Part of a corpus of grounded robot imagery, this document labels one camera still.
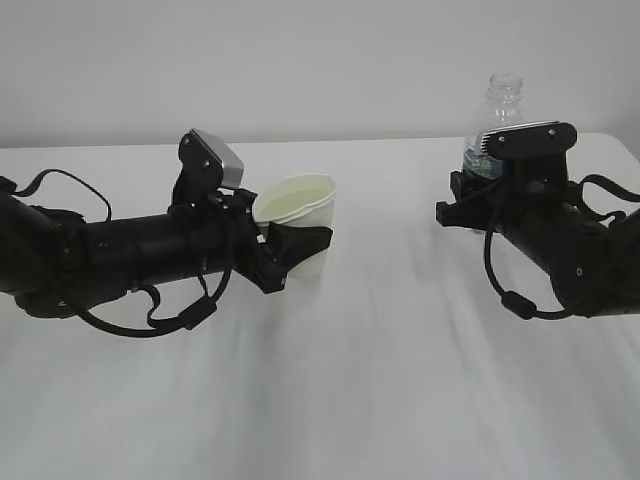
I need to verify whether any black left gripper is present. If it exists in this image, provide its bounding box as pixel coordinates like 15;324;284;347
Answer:
209;188;333;294

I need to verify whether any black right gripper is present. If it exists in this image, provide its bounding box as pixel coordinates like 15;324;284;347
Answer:
435;171;503;232

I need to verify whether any white paper cup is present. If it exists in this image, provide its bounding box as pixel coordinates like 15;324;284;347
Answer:
250;172;337;280

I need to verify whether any clear water bottle green label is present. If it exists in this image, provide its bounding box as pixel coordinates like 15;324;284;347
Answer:
461;72;526;180

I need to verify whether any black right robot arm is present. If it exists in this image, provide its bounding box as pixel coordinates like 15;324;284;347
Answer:
435;121;639;321

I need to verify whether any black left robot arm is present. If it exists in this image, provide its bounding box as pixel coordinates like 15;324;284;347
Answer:
1;179;333;318

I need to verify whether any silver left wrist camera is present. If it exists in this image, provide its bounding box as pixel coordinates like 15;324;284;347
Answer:
194;129;244;189

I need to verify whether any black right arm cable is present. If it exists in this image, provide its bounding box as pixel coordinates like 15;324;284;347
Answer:
482;172;640;321

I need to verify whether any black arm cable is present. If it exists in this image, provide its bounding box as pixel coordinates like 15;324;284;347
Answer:
482;172;640;321
14;168;232;339

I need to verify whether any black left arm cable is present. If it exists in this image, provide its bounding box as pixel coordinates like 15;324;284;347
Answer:
14;168;232;339

